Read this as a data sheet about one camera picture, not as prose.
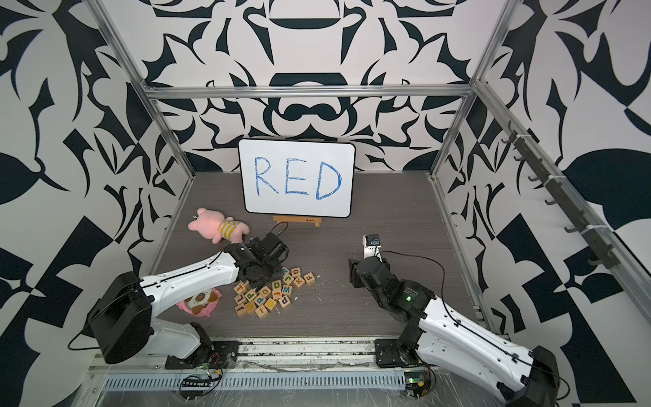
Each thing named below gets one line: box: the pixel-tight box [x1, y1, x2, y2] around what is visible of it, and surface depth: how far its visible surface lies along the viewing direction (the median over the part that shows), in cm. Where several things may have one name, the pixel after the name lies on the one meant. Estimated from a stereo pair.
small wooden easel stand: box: [272, 215, 323, 228], surface depth 101 cm
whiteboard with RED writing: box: [238, 139, 357, 218], surface depth 96 cm
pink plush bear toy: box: [188, 206, 251, 245], surface depth 96 cm
